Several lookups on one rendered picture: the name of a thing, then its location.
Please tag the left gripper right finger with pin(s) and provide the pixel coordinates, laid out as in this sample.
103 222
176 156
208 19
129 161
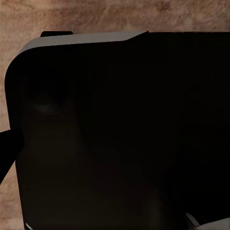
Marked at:
223 142

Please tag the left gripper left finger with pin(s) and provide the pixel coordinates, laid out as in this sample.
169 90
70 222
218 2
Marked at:
11 143

